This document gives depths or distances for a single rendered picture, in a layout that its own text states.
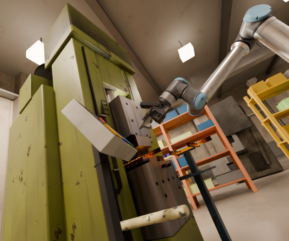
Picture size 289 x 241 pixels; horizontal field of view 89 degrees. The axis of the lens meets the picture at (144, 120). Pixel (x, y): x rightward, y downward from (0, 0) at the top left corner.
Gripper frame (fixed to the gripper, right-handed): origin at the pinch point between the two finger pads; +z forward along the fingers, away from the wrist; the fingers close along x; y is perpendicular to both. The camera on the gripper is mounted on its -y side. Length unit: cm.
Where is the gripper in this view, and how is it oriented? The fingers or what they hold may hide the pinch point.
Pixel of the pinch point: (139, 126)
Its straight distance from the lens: 83.2
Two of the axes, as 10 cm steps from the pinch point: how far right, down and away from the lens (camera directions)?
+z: -6.4, 7.5, -1.5
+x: 2.1, 3.6, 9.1
